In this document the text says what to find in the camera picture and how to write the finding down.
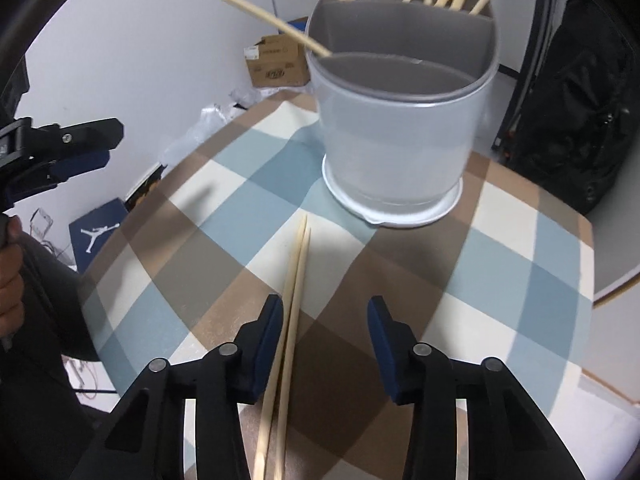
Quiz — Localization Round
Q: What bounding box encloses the blue jordan shoe box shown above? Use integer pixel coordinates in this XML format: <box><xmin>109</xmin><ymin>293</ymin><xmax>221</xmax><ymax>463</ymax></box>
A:
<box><xmin>68</xmin><ymin>198</ymin><xmax>128</xmax><ymax>273</ymax></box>

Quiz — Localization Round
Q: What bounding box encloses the grey white utensil holder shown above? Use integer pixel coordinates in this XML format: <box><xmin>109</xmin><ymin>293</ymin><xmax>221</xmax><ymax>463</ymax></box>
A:
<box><xmin>306</xmin><ymin>0</ymin><xmax>499</xmax><ymax>229</ymax></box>

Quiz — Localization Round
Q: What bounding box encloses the plaid checkered table mat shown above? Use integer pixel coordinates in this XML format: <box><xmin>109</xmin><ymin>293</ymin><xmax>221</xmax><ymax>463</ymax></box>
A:
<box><xmin>80</xmin><ymin>92</ymin><xmax>593</xmax><ymax>479</ymax></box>

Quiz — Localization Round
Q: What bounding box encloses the person left hand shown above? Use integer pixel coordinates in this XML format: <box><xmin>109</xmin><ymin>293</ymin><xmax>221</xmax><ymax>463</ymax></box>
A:
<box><xmin>0</xmin><ymin>216</ymin><xmax>25</xmax><ymax>337</ymax></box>

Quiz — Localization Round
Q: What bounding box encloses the black backpack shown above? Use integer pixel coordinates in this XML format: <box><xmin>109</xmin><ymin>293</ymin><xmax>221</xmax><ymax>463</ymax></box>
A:
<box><xmin>504</xmin><ymin>0</ymin><xmax>639</xmax><ymax>214</ymax></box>

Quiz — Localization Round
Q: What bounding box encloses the brown cardboard box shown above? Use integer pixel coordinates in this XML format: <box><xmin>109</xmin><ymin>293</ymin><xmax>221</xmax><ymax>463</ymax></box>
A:
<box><xmin>243</xmin><ymin>35</ymin><xmax>310</xmax><ymax>88</ymax></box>

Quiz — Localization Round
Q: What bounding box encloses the clear plastic bag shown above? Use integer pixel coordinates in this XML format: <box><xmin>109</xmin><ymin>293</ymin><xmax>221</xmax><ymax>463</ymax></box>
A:
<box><xmin>158</xmin><ymin>87</ymin><xmax>279</xmax><ymax>170</ymax></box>

